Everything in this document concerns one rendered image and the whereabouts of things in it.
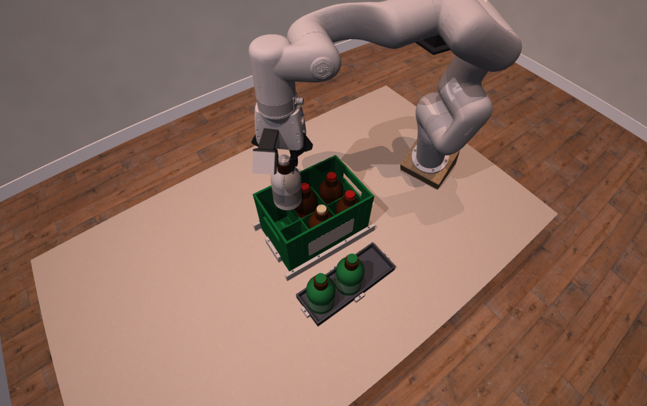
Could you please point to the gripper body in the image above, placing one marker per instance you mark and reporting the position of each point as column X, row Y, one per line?
column 291, row 128

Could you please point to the brown bottle with red cap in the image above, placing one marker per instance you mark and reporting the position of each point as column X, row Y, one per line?
column 330, row 189
column 309, row 201
column 348, row 200

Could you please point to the green bottle with white label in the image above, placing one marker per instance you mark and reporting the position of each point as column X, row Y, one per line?
column 349, row 275
column 320, row 292

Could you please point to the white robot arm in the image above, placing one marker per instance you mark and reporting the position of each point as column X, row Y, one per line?
column 473, row 30

